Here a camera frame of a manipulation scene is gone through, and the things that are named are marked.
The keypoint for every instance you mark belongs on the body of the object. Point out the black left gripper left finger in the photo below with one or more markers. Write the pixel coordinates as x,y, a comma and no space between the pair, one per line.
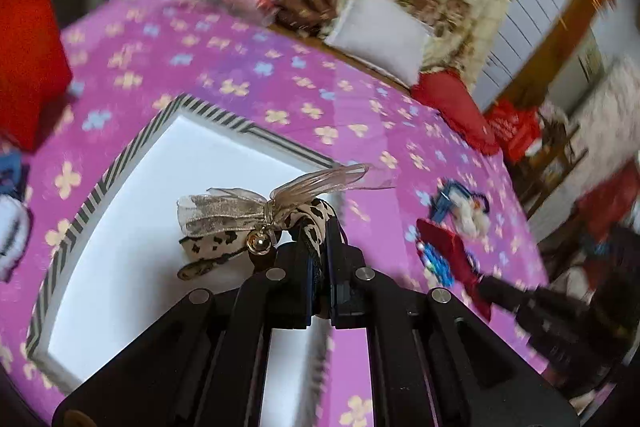
278,343

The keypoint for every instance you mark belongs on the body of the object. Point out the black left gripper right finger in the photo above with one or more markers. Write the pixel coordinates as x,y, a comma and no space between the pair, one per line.
349,287

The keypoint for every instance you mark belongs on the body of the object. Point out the leopard print bow scrunchie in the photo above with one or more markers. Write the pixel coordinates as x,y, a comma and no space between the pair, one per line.
225,223

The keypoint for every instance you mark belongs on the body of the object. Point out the shiny red bow clip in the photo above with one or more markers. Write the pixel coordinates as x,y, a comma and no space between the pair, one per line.
451,247

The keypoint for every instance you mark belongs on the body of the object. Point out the blue striped headband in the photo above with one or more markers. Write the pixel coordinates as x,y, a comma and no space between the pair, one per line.
441,204

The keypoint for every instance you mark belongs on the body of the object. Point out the cream dotted scrunchie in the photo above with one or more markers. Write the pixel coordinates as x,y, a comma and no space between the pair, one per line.
470,219

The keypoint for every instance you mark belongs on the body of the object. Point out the pink floral bedsheet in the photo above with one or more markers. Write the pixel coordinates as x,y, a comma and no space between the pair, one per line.
131,58

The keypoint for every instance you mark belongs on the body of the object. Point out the striped white tray box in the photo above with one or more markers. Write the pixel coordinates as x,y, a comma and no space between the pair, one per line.
115,272

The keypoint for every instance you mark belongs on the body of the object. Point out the wooden shelf rack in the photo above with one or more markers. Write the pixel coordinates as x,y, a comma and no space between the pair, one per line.
536,177

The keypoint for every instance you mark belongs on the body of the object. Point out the red heart cushion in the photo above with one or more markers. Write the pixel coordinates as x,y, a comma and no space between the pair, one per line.
445,92

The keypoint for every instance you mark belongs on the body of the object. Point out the red bag on shelf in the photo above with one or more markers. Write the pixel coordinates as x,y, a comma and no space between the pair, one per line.
516,129

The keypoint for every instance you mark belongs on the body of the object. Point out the white small pillow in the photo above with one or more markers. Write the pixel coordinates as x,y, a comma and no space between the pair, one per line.
383,36

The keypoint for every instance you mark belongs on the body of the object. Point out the white fluffy scrunchie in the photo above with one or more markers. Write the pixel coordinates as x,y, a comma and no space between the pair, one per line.
14,233

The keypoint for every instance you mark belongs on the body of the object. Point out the blue hair claw clip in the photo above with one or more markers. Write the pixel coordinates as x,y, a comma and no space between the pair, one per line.
11,174

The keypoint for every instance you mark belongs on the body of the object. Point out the large red gift bag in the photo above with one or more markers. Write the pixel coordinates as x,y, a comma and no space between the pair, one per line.
35,73

